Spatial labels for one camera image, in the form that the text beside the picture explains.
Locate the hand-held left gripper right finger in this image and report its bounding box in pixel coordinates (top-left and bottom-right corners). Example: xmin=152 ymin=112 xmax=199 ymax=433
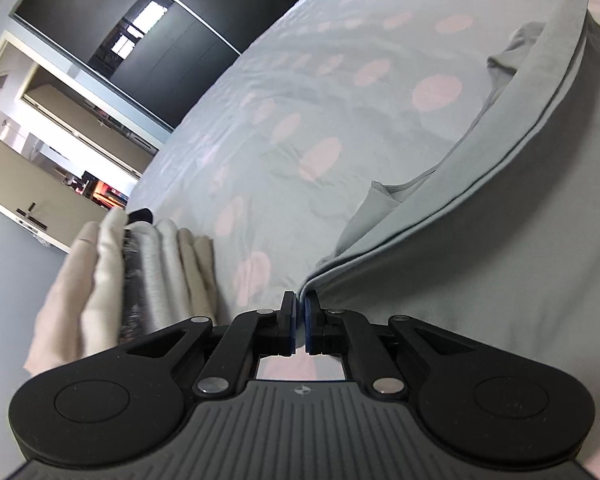
xmin=304 ymin=294 xmax=481 ymax=402

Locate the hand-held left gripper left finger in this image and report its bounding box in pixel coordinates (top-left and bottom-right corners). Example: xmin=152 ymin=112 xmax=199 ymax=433
xmin=121 ymin=291 xmax=299 ymax=402

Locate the light grey-blue garment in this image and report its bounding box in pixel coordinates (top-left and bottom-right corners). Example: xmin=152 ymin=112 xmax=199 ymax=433
xmin=302 ymin=0 xmax=600 ymax=480

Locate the light grey folded garment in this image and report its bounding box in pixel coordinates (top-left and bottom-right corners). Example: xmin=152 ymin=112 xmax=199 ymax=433
xmin=139 ymin=218 xmax=193 ymax=336

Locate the dark patterned folded garment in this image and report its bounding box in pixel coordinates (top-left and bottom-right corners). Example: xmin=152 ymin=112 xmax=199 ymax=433
xmin=118 ymin=227 xmax=148 ymax=347

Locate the cream folded garment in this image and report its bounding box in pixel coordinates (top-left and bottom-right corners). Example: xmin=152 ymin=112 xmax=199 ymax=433
xmin=24 ymin=206 xmax=129 ymax=377

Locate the bed with pink dotted sheet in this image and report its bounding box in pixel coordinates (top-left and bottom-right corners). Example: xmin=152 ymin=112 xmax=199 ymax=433
xmin=126 ymin=0 xmax=600 ymax=382

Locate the cream room door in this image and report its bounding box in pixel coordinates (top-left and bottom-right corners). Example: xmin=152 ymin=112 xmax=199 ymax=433
xmin=0 ymin=125 xmax=143 ymax=255

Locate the black glossy sliding wardrobe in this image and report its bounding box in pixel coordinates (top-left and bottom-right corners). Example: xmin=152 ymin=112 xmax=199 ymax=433
xmin=9 ymin=0 xmax=302 ymax=134

